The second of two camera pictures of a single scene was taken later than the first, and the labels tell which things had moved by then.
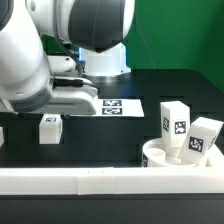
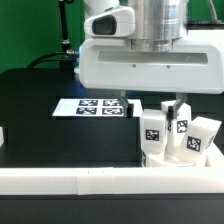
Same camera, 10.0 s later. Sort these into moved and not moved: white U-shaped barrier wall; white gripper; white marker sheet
Moved: white gripper
Not moved: white U-shaped barrier wall; white marker sheet
